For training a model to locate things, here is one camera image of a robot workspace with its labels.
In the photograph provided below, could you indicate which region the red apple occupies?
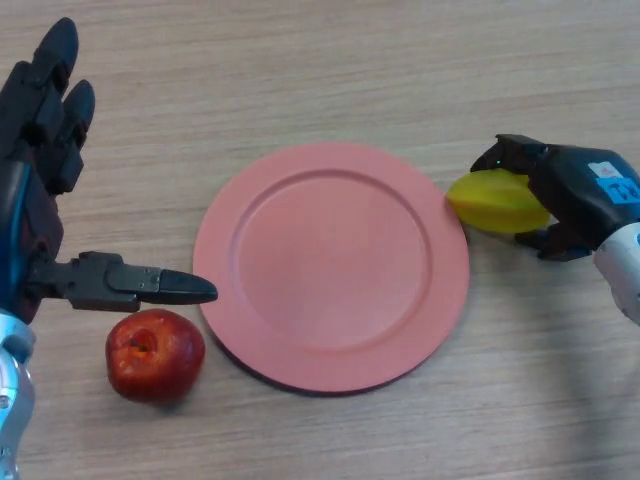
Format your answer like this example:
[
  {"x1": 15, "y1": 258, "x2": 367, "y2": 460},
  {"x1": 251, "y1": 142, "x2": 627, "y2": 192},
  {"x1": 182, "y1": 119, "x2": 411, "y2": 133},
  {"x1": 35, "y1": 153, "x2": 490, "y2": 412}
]
[{"x1": 104, "y1": 308, "x2": 207, "y2": 405}]

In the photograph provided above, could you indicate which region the yellow starfruit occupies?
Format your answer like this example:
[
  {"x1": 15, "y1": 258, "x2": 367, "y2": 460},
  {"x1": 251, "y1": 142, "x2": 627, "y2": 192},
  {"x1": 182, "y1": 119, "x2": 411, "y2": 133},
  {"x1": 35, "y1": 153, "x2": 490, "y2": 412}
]
[{"x1": 446, "y1": 168, "x2": 551, "y2": 235}]

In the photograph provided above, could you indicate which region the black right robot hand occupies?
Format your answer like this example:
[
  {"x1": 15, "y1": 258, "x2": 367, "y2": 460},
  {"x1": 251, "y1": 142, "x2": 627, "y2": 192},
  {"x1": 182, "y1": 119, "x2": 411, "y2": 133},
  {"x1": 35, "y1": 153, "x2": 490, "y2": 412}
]
[{"x1": 469, "y1": 133, "x2": 640, "y2": 262}]

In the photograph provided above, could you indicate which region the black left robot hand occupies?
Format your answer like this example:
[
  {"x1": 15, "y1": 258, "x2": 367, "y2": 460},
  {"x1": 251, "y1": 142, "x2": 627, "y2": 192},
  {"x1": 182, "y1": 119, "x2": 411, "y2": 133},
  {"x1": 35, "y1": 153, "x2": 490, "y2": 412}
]
[{"x1": 0, "y1": 17, "x2": 219, "y2": 326}]

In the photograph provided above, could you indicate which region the pink round plate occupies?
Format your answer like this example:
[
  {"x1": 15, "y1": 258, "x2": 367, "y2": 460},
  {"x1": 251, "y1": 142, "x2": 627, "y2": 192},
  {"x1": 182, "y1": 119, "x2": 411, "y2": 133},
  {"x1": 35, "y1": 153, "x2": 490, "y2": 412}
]
[{"x1": 192, "y1": 142, "x2": 471, "y2": 395}]

